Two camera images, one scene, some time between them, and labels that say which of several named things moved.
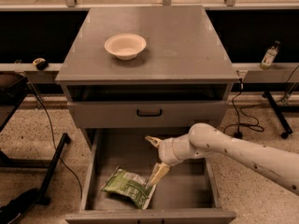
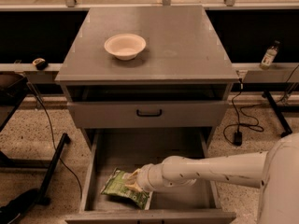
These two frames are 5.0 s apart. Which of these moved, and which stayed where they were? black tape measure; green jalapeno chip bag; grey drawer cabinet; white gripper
Moved: white gripper
Stayed: grey drawer cabinet; green jalapeno chip bag; black tape measure
